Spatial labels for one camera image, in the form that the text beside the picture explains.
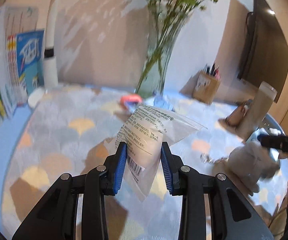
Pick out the clear printed plastic bag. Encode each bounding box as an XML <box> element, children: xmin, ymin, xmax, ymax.
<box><xmin>115</xmin><ymin>105</ymin><xmax>203</xmax><ymax>202</ymax></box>

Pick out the grey plush toy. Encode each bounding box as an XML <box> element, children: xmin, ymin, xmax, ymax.
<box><xmin>227</xmin><ymin>128</ymin><xmax>288</xmax><ymax>196</ymax></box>

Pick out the pink soft pouch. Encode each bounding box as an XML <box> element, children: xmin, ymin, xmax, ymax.
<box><xmin>120</xmin><ymin>94</ymin><xmax>143</xmax><ymax>108</ymax></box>

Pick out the beige cylinder container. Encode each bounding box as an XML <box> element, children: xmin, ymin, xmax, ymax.
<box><xmin>237</xmin><ymin>81</ymin><xmax>277</xmax><ymax>141</ymax></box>

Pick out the brown leather pouch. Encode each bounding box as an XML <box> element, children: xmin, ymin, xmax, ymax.
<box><xmin>218</xmin><ymin>100</ymin><xmax>252</xmax><ymax>131</ymax></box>

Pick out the scallop pattern tablecloth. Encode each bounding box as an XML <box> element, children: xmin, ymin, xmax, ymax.
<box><xmin>0</xmin><ymin>84</ymin><xmax>288</xmax><ymax>240</ymax></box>

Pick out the wooden pen holder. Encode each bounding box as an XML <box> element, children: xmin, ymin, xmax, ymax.
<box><xmin>192</xmin><ymin>63</ymin><xmax>221</xmax><ymax>105</ymax></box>

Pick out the blue cover book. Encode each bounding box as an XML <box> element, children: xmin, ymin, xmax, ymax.
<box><xmin>15</xmin><ymin>29</ymin><xmax>44</xmax><ymax>101</ymax></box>

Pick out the glass flower vase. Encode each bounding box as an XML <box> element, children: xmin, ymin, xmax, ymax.
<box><xmin>135</xmin><ymin>0</ymin><xmax>218</xmax><ymax>98</ymax></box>

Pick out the black wall television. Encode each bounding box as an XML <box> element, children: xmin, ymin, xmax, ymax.
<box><xmin>237</xmin><ymin>0</ymin><xmax>288</xmax><ymax>102</ymax></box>

